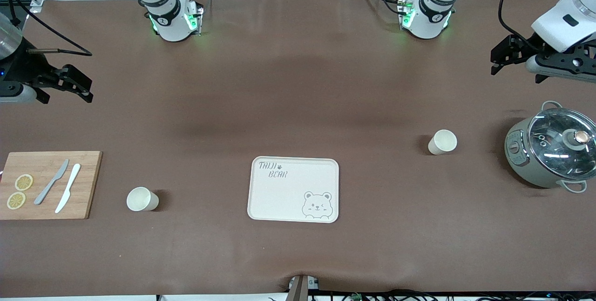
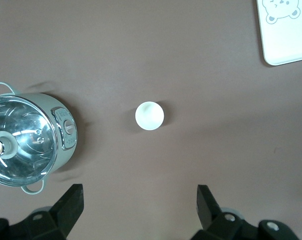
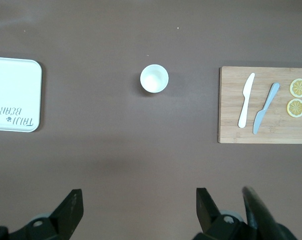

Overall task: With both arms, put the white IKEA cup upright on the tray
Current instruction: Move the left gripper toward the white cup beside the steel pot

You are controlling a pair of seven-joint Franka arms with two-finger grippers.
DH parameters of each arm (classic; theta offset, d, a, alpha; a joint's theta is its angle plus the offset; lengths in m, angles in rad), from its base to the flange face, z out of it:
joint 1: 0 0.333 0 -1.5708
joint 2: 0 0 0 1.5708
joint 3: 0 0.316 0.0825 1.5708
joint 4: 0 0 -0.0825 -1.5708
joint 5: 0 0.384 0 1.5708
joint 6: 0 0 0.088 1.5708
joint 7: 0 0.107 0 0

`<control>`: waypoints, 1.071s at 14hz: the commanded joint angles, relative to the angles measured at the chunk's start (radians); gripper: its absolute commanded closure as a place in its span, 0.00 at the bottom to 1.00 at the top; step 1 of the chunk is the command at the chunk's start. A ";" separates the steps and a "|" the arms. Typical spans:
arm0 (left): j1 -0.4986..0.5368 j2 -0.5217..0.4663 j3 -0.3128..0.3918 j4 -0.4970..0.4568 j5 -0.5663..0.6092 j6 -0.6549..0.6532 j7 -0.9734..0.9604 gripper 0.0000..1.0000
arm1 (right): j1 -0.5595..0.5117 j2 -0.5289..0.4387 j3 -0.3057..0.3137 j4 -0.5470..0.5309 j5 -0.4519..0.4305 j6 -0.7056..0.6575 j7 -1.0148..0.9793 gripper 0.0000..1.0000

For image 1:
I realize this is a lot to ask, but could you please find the white plastic cup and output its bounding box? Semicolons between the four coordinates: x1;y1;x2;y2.
427;130;458;156
126;186;160;212

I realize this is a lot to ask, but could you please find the cream bear print tray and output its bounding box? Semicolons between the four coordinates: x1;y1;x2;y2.
247;156;340;224

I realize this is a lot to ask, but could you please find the glass pot lid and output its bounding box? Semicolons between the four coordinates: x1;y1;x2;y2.
528;108;596;181

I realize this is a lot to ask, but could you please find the grey plastic knife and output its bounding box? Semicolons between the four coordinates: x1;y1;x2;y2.
34;158;70;205

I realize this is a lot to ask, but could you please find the white plastic knife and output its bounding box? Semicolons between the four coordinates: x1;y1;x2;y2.
54;164;81;214

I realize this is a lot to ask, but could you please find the wooden cutting board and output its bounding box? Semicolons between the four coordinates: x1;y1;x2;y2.
0;151;103;220

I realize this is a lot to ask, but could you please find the grey pot with glass lid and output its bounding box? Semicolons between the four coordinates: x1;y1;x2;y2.
504;101;596;194

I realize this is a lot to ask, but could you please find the lemon slice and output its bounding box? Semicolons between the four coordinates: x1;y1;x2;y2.
14;174;34;192
7;192;27;210

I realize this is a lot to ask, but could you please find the brown table cover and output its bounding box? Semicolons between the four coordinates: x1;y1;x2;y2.
0;0;596;298

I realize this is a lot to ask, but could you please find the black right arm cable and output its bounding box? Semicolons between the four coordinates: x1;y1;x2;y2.
5;0;93;57

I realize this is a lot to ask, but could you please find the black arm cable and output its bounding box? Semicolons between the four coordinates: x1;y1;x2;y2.
498;0;559;52
5;0;93;57

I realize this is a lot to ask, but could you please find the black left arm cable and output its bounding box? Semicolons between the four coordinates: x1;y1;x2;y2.
498;0;559;52

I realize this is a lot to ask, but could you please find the metal camera bracket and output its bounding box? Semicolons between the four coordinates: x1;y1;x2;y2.
288;274;320;301

